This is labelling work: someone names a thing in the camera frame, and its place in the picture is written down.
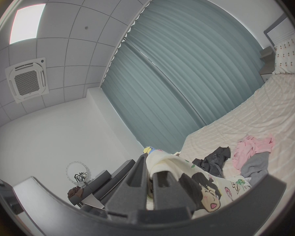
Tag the ceiling light panel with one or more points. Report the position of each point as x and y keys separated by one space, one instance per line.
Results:
x=27 y=23

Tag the grey knitted garment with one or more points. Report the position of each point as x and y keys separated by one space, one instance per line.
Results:
x=257 y=163

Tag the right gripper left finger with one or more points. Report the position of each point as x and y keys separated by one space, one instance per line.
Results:
x=127 y=193

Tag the pink garment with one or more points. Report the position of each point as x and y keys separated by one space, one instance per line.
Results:
x=248 y=149

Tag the dark grey garment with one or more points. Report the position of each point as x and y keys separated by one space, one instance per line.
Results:
x=211 y=168

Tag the black garment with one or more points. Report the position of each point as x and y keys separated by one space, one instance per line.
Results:
x=221 y=152

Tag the round mirror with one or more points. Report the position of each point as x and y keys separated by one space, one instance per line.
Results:
x=71 y=171

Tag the grey bedside table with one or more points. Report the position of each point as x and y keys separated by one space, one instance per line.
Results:
x=268 y=67

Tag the white printed pillow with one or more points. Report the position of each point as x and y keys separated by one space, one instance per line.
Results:
x=290 y=58

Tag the blue-green curtain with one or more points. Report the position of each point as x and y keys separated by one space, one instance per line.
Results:
x=199 y=45
x=142 y=102

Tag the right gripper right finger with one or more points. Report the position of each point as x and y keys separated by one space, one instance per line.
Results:
x=172 y=195

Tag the ceiling air conditioner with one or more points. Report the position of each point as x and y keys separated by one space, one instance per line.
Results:
x=27 y=82

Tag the white printed pyjama top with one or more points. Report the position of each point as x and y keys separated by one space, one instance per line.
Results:
x=211 y=193

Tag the bed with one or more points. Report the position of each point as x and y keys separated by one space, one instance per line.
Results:
x=260 y=122

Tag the dark brown bundle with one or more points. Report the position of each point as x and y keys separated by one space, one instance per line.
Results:
x=75 y=192

